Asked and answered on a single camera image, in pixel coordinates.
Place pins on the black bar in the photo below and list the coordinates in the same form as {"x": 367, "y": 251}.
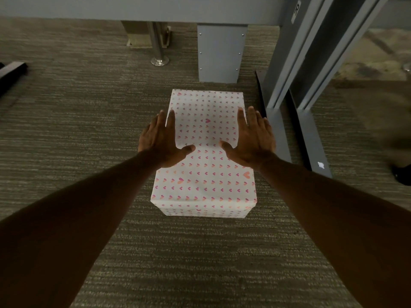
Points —
{"x": 11, "y": 75}

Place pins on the person's right thumb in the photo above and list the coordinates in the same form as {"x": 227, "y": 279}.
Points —
{"x": 226, "y": 148}

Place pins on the person's left thumb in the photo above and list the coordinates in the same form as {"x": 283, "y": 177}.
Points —
{"x": 187, "y": 150}

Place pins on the heart-patterned wrapped gift box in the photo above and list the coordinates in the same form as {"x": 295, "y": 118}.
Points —
{"x": 205, "y": 176}

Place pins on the person's left little finger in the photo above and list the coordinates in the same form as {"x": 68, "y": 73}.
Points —
{"x": 146, "y": 131}

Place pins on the chrome pole with round base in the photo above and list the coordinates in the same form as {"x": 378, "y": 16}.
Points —
{"x": 158, "y": 44}

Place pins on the person's right forearm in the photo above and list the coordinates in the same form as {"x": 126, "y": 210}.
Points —
{"x": 337, "y": 218}

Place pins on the grey metal desk frame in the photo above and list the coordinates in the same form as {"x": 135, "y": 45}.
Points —
{"x": 298, "y": 54}

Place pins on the person's right hand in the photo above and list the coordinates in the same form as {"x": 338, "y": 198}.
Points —
{"x": 253, "y": 145}

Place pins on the grey metal desk panel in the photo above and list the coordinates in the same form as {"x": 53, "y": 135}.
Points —
{"x": 221, "y": 52}

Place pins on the black rounded object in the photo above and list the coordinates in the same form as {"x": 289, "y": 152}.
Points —
{"x": 403, "y": 174}

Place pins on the person's left hand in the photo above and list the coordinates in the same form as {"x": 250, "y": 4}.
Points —
{"x": 160, "y": 144}

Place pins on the small white sticker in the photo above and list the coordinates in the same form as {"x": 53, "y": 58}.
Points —
{"x": 320, "y": 165}

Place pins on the white label sticker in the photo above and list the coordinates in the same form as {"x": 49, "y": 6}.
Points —
{"x": 296, "y": 11}

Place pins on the person's right middle finger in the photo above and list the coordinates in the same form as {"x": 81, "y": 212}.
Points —
{"x": 251, "y": 118}

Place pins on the person's left forearm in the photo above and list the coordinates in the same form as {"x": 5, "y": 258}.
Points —
{"x": 74, "y": 221}

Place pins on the person's right little finger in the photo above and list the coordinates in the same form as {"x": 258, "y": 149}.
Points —
{"x": 266, "y": 125}

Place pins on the person's left middle finger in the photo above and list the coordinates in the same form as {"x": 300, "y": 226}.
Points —
{"x": 161, "y": 121}

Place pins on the black floor rail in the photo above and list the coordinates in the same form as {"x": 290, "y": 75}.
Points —
{"x": 297, "y": 125}

